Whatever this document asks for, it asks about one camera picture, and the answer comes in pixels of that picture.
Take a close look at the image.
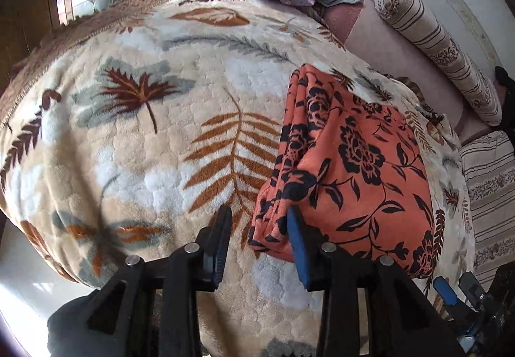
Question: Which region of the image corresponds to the wooden window frame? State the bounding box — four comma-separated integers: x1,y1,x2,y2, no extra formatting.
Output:
0,0,172,84

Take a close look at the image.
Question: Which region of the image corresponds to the striped floral flat cushion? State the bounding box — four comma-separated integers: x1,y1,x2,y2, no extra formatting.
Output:
459,131,515,282

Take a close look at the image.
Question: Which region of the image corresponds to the pink bed sheet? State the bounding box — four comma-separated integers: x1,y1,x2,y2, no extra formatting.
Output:
322,0,500,144

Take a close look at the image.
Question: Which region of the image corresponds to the cream leaf-print fleece blanket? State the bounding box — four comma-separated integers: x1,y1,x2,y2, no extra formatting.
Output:
0,0,477,357

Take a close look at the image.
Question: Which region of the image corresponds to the striped floral bolster pillow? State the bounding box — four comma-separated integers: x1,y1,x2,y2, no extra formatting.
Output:
374,0,503,127

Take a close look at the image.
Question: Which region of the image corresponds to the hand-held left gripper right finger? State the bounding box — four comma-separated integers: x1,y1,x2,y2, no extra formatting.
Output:
286,206,463,357

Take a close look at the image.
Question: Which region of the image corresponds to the dark object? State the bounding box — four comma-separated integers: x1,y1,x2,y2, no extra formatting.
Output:
494,66,515,128

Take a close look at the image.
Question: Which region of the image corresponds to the orange black floral garment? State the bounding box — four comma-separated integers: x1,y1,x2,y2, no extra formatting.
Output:
247,64,436,279

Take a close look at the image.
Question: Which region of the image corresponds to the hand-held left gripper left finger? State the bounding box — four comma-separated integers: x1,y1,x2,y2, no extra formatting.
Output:
86,204,233,357

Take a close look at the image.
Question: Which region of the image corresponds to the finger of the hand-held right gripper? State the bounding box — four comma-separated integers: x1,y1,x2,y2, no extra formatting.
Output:
458,271,491,311
432,276,460,308

